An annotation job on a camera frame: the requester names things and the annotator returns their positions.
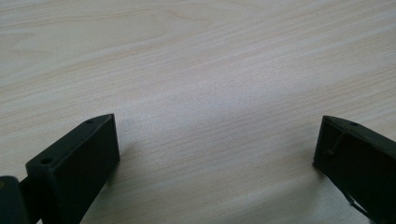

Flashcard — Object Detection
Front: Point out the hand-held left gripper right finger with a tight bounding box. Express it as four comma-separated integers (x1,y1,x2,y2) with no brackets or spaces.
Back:
312,115,396,224

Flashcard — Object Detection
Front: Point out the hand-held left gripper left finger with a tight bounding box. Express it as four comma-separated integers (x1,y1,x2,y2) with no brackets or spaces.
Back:
25,113,121,224

